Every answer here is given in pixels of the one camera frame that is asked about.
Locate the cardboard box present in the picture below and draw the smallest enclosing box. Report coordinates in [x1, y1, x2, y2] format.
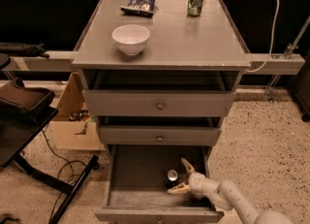
[50, 73, 104, 150]

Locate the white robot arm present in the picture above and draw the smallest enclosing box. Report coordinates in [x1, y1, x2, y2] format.
[168, 158, 294, 224]

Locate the grey drawer cabinet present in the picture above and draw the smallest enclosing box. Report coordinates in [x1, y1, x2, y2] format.
[73, 0, 250, 137]

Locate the blue pepsi can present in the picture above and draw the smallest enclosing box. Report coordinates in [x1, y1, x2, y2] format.
[165, 169, 178, 189]

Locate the brown cushioned pad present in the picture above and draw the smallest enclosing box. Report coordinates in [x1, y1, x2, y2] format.
[0, 78, 55, 114]

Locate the grey middle drawer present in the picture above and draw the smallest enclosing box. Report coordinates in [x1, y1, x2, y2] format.
[100, 125, 222, 146]

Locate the blue chip bag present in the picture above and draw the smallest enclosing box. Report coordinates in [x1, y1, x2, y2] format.
[121, 0, 155, 17]

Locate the grey open bottom drawer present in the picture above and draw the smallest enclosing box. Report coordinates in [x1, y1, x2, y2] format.
[94, 145, 224, 224]

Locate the white cable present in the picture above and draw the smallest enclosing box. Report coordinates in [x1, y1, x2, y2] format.
[244, 0, 281, 74]

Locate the grey top drawer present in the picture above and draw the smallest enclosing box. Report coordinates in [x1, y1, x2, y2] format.
[82, 90, 235, 117]

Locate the black floor cable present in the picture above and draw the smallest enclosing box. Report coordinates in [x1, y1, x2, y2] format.
[40, 128, 88, 221]

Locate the black object on ledge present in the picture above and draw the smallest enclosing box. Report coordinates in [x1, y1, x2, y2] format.
[0, 43, 49, 58]

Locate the white bowl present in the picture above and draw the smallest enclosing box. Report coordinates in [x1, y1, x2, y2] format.
[112, 24, 150, 55]

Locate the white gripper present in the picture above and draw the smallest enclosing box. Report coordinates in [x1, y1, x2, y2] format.
[168, 158, 214, 199]

